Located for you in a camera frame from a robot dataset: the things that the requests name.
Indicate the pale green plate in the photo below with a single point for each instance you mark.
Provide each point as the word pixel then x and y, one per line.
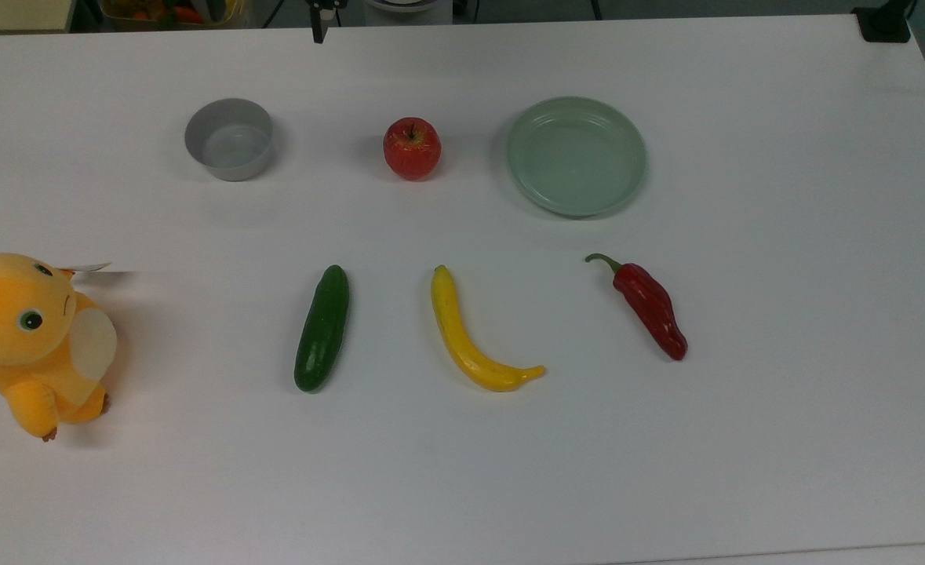
pixel 577 157

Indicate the black table clamp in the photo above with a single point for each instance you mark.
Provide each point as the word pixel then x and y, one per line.
pixel 884 23

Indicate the red apple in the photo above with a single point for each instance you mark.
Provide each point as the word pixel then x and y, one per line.
pixel 412 149

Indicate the red chili pepper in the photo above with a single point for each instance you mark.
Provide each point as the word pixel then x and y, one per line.
pixel 652 308

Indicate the yellow plush toy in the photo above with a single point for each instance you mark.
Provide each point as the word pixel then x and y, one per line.
pixel 23 337

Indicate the green cucumber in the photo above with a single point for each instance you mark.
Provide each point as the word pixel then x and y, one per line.
pixel 322 329

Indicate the clear box of toy food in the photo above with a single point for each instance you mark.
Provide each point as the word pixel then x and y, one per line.
pixel 168 11

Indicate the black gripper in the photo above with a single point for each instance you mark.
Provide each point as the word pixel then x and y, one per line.
pixel 326 4

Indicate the yellow banana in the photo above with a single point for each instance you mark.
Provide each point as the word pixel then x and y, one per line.
pixel 462 345

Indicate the gray bowl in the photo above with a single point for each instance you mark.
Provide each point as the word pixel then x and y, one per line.
pixel 231 141

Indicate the beige cabinet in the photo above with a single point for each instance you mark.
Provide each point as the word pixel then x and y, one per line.
pixel 15 14

